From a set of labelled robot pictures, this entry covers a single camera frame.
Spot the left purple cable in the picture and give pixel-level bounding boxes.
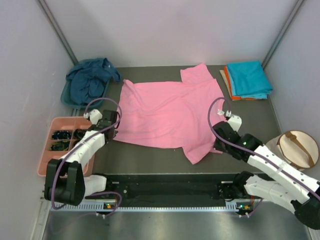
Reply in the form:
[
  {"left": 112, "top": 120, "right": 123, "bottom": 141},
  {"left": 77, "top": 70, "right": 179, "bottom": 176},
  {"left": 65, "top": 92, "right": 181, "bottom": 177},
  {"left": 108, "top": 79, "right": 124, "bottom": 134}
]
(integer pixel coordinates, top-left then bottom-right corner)
[{"left": 50, "top": 97, "right": 123, "bottom": 217}]

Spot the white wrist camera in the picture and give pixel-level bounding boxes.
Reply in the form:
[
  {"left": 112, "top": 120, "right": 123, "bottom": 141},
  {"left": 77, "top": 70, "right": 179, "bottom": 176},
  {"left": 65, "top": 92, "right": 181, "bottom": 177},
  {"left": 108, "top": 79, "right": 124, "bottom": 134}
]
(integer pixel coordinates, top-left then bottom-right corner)
[
  {"left": 225, "top": 110, "right": 242, "bottom": 132},
  {"left": 83, "top": 109, "right": 103, "bottom": 125}
]

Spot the dark blue t shirt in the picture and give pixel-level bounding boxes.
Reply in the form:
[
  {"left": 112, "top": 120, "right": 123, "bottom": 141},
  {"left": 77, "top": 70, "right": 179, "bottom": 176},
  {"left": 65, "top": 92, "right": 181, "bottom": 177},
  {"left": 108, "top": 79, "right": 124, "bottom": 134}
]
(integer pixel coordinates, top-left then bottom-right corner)
[{"left": 65, "top": 57, "right": 122, "bottom": 106}]

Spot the dark patterned item front left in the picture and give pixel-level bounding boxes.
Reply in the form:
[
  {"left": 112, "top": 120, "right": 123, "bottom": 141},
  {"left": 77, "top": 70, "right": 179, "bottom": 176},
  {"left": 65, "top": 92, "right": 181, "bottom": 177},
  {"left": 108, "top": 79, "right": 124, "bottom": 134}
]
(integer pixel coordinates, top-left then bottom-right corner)
[{"left": 49, "top": 140, "right": 70, "bottom": 152}]

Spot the dark patterned item back right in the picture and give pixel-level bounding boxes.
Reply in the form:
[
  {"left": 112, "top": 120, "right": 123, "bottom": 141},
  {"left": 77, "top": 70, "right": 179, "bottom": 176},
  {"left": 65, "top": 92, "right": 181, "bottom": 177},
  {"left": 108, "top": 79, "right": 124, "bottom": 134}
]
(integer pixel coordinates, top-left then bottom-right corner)
[{"left": 72, "top": 128, "right": 87, "bottom": 140}]

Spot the folded beige t shirt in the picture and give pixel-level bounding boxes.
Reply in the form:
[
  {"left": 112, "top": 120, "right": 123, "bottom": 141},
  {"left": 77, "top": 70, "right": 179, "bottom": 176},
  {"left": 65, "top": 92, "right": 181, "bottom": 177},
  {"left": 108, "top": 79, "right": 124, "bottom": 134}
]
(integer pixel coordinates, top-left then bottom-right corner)
[{"left": 219, "top": 70, "right": 255, "bottom": 101}]

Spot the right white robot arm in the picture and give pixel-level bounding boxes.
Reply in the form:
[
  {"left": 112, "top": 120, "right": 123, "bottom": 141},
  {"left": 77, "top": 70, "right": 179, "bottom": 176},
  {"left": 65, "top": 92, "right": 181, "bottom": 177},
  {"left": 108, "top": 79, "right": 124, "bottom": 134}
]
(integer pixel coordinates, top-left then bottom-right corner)
[{"left": 210, "top": 121, "right": 320, "bottom": 230}]

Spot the grey slotted cable duct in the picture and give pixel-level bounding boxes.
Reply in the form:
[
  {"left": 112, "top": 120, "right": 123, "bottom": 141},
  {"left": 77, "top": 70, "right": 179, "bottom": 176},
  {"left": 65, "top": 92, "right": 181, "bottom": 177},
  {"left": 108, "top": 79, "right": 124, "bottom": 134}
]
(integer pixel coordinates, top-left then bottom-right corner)
[{"left": 59, "top": 201, "right": 253, "bottom": 212}]

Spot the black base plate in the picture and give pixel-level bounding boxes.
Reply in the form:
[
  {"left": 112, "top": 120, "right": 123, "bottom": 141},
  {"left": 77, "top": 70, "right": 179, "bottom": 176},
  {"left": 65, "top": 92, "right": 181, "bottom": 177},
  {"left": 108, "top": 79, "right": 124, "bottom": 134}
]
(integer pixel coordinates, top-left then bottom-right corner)
[{"left": 84, "top": 174, "right": 267, "bottom": 201}]

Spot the dark patterned item back left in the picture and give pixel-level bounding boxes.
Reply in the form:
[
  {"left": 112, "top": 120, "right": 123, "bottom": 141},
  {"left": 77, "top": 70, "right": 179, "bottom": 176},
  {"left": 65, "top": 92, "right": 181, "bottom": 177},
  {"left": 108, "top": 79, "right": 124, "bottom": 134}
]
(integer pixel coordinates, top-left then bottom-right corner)
[{"left": 51, "top": 130, "right": 72, "bottom": 140}]

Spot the teal plastic basket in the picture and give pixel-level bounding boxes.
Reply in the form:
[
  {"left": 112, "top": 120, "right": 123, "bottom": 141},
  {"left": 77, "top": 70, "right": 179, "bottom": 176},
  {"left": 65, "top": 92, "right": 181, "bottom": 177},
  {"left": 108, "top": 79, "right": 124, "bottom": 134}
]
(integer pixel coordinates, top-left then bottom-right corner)
[{"left": 60, "top": 58, "right": 112, "bottom": 110}]

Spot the pink t shirt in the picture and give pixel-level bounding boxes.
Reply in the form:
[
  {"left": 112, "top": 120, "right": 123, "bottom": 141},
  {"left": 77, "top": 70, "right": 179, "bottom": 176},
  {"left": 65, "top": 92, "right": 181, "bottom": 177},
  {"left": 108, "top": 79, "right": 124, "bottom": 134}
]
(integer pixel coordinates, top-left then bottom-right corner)
[{"left": 114, "top": 63, "right": 224, "bottom": 165}]

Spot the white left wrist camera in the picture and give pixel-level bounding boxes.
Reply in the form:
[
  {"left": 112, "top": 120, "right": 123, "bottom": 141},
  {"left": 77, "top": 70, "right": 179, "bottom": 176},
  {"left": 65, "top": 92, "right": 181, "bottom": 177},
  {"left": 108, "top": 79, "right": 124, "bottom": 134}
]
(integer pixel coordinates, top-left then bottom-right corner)
[{"left": 83, "top": 109, "right": 103, "bottom": 125}]

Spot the folded turquoise t shirt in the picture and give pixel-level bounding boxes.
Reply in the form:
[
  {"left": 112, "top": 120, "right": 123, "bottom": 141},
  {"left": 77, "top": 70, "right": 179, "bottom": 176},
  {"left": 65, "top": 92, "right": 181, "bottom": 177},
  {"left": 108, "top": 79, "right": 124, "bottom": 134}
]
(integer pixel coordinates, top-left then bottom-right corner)
[{"left": 226, "top": 60, "right": 273, "bottom": 100}]

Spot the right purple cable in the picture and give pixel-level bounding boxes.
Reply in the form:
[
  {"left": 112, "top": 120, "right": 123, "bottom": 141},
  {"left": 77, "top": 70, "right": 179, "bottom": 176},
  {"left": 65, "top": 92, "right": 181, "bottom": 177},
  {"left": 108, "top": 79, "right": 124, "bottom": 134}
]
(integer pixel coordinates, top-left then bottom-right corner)
[{"left": 207, "top": 96, "right": 320, "bottom": 217}]

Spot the pink compartment tray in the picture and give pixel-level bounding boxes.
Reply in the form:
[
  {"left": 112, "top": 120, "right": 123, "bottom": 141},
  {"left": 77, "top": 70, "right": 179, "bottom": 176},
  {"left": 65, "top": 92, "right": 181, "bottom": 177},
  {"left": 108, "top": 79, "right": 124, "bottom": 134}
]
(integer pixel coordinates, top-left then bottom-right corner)
[{"left": 37, "top": 117, "right": 91, "bottom": 177}]

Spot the folded orange t shirt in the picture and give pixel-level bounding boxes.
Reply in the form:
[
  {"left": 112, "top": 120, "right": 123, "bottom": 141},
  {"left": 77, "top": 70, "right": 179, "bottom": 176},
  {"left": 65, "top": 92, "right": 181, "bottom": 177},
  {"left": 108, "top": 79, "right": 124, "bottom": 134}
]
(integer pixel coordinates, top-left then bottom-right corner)
[{"left": 223, "top": 66, "right": 255, "bottom": 101}]

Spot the purple cable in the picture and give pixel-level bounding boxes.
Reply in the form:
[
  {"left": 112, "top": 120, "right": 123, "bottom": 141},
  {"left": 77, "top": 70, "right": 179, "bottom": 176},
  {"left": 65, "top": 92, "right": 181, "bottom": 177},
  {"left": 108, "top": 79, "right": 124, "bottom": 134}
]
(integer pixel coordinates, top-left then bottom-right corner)
[
  {"left": 207, "top": 96, "right": 320, "bottom": 217},
  {"left": 50, "top": 97, "right": 123, "bottom": 217}
]

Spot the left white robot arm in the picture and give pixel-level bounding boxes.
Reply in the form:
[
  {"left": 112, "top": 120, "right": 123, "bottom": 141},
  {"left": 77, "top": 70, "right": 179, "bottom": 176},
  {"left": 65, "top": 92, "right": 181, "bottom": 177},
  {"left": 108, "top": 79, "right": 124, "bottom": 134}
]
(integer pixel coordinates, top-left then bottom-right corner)
[{"left": 44, "top": 109, "right": 121, "bottom": 210}]

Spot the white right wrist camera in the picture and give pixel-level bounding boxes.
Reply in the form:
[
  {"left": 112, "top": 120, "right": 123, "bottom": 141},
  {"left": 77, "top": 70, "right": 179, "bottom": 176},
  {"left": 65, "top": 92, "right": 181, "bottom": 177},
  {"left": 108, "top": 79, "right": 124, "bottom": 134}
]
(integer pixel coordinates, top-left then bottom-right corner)
[{"left": 225, "top": 110, "right": 242, "bottom": 132}]

